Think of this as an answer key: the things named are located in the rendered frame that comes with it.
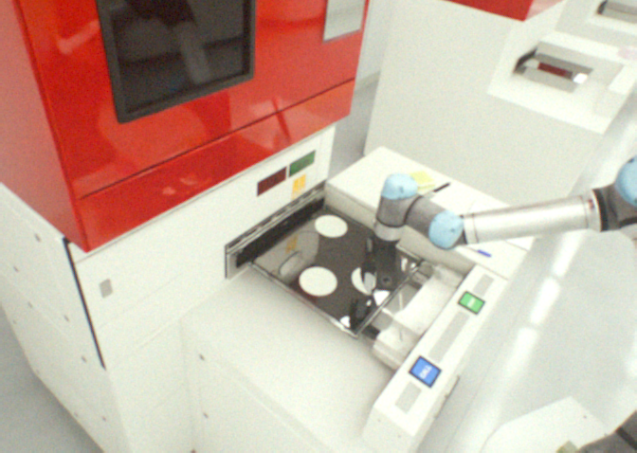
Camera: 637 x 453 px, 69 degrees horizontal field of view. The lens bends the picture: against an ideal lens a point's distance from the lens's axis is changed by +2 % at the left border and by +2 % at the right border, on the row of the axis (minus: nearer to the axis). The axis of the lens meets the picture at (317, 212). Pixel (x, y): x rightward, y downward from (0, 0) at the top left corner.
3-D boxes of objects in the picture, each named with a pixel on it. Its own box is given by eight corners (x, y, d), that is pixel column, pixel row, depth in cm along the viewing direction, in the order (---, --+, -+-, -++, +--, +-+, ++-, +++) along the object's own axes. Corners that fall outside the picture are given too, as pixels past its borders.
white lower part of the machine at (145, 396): (36, 382, 186) (-38, 229, 135) (197, 273, 240) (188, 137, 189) (147, 510, 156) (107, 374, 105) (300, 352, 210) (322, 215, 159)
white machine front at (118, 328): (100, 366, 106) (61, 238, 81) (316, 211, 160) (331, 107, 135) (109, 373, 105) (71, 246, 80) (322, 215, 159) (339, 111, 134)
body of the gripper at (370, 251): (390, 254, 122) (400, 220, 114) (392, 278, 115) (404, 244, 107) (362, 251, 121) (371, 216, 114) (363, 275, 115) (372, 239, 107)
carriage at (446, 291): (370, 353, 113) (373, 346, 112) (434, 275, 138) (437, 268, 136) (398, 372, 110) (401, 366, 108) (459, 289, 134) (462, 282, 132)
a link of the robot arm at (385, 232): (409, 230, 104) (373, 226, 104) (404, 244, 107) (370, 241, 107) (405, 209, 110) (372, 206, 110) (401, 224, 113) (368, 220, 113)
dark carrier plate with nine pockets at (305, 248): (253, 262, 127) (253, 261, 127) (326, 208, 150) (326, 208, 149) (354, 332, 113) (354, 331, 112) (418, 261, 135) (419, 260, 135)
